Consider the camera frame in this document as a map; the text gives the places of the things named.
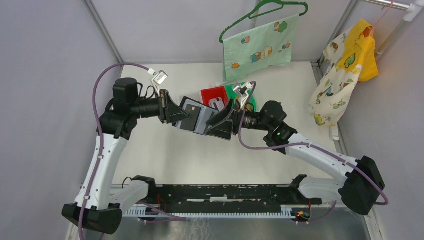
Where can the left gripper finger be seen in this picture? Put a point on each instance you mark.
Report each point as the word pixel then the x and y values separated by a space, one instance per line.
pixel 173 118
pixel 171 107

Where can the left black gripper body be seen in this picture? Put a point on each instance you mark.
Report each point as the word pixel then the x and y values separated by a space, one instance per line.
pixel 163 106

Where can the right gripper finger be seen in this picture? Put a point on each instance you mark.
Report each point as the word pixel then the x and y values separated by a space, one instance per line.
pixel 220 116
pixel 222 131

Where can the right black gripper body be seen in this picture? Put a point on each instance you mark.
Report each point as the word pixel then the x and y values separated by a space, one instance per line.
pixel 238 116

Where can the black credit card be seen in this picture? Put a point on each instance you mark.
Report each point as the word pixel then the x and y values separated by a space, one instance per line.
pixel 191 123

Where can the black leather card holder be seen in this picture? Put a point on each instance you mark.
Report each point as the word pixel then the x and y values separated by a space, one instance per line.
pixel 206 114

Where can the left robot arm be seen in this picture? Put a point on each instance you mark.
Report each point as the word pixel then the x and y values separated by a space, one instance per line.
pixel 95 208

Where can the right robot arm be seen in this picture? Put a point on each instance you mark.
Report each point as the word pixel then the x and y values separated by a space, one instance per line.
pixel 357 183

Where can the white card stack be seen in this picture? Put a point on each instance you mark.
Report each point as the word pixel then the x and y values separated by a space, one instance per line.
pixel 217 104

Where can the green plastic bin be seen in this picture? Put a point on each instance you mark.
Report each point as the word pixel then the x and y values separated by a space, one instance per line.
pixel 231 94

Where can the red plastic bin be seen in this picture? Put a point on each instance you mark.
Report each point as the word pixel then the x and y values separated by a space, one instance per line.
pixel 213 93

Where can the light green printed cloth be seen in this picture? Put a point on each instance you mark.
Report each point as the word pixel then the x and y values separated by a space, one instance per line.
pixel 256 49

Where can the white printed garment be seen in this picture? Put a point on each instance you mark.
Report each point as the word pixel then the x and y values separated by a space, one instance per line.
pixel 329 101

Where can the green clothes hanger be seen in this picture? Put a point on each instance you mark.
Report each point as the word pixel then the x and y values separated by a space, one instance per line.
pixel 255 13

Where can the yellow garment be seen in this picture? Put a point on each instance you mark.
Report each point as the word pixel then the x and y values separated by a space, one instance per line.
pixel 359 52

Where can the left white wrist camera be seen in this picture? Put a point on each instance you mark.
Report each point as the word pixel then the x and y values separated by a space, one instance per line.
pixel 157 78

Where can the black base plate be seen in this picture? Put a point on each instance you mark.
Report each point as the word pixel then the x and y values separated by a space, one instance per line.
pixel 227 199

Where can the white slotted cable duct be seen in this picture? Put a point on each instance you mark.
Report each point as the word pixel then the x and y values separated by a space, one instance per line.
pixel 145 212

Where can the metal hanging rail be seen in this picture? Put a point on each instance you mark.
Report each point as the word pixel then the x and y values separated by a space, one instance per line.
pixel 394 29

